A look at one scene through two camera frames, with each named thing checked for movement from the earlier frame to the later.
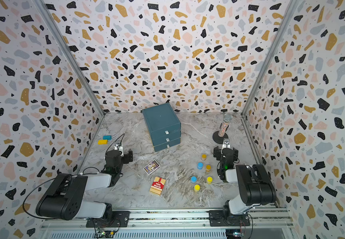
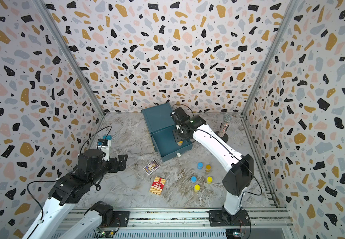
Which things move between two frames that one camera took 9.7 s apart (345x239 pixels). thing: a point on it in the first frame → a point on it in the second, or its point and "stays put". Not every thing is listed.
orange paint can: x=208 y=168 stays put
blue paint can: x=193 y=179 stays put
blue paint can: x=200 y=165 stays put
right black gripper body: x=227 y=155 → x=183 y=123
